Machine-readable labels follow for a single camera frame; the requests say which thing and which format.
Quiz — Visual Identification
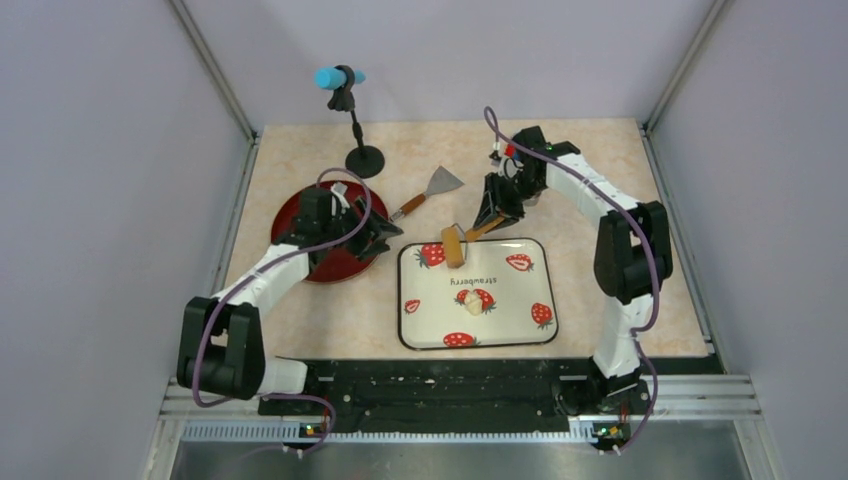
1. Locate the white strawberry print tray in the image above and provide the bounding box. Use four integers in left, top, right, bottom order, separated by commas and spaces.
397, 238, 559, 351

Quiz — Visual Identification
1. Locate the colourful block toy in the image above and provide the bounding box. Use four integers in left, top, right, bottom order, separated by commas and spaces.
504, 144, 520, 162

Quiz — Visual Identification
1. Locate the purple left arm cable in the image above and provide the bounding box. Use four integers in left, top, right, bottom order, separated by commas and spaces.
190, 167, 376, 458

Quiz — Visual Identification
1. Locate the dark red round plate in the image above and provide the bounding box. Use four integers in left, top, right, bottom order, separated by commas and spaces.
271, 180, 402, 284

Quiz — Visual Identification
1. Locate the wooden dough roller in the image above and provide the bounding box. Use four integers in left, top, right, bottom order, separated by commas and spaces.
441, 216, 505, 269

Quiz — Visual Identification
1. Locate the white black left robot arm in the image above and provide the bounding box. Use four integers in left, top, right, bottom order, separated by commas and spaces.
176, 181, 403, 414

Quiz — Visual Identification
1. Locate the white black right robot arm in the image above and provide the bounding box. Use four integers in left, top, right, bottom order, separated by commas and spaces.
472, 126, 673, 412

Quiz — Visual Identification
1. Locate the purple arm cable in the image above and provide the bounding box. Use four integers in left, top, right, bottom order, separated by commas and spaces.
483, 105, 664, 455
190, 167, 376, 458

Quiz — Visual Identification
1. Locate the blue toy microphone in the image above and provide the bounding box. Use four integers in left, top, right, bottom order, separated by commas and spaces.
313, 65, 366, 90

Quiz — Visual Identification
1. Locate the black microphone stand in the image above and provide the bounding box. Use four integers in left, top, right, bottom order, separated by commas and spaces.
327, 84, 385, 179

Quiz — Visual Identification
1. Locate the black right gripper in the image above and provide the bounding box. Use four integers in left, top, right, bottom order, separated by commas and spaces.
475, 170, 546, 234

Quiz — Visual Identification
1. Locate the aluminium frame rail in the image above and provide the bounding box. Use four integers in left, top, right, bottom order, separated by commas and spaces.
143, 375, 785, 479

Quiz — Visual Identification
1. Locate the white dough lump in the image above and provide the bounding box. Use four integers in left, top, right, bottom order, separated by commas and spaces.
463, 290, 483, 316

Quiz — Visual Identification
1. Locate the metal scraper wooden handle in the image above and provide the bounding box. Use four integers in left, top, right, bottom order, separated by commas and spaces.
389, 166, 465, 222

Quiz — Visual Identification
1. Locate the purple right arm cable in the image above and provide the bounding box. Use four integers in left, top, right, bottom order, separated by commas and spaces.
483, 105, 664, 455

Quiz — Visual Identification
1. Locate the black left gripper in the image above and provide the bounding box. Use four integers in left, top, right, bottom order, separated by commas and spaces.
322, 195, 403, 261

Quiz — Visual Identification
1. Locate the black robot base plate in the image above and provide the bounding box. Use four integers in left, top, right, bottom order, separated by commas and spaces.
195, 357, 725, 435

